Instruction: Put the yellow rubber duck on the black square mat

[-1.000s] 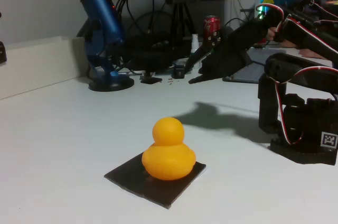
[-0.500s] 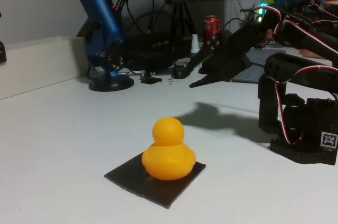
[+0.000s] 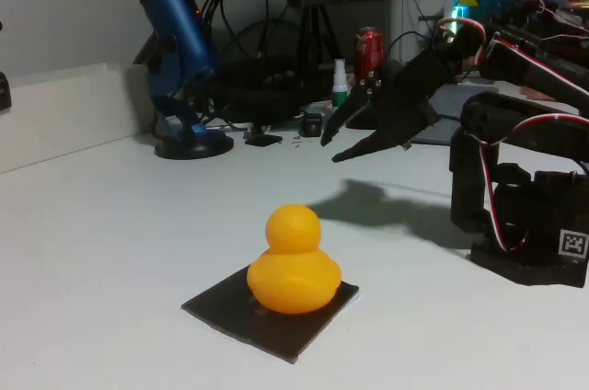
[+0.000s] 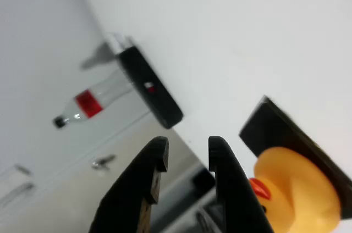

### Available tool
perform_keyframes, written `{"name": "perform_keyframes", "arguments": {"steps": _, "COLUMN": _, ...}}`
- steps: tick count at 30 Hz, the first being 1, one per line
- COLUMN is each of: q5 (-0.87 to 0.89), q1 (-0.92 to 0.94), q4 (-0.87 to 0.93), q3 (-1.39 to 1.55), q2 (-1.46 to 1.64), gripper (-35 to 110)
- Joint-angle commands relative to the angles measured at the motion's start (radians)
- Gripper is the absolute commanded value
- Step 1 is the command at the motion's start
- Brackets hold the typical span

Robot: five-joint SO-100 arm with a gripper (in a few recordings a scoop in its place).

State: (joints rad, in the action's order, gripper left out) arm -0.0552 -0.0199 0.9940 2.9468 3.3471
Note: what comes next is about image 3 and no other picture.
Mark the yellow rubber duck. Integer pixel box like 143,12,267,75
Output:
246,203,342,315

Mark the black monitor stand base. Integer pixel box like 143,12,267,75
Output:
243,121,284,148

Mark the black square pad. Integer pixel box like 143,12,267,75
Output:
179,265,360,364

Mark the white spray bottle green label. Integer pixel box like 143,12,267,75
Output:
330,58,350,109

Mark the black computer mouse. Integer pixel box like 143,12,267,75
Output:
344,99,381,130

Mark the small black cube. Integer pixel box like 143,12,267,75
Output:
299,111,323,138

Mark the red soda can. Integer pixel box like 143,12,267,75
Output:
352,26,387,83

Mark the black tripod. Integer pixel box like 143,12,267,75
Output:
294,3,344,83

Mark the black audio mixer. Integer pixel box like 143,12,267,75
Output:
214,58,332,127

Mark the blue desk microphone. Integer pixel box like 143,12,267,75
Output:
130,0,235,161

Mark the white fiducial tag sticker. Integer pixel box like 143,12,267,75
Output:
559,228,589,258

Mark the white shelf board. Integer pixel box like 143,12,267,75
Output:
0,62,156,175

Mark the red white servo cable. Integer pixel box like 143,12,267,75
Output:
434,17,489,64
477,112,589,253

